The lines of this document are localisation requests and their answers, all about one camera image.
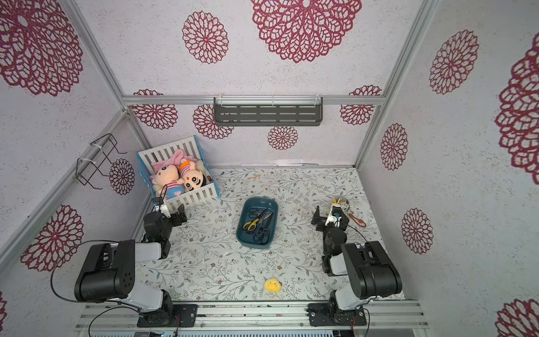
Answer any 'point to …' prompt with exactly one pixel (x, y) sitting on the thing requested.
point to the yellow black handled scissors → (251, 225)
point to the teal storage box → (245, 237)
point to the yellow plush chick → (273, 285)
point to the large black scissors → (253, 211)
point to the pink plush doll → (166, 173)
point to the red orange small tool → (359, 221)
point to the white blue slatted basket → (192, 147)
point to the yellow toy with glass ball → (340, 201)
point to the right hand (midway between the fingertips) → (332, 210)
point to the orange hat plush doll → (193, 173)
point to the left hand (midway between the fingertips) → (174, 207)
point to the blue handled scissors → (260, 229)
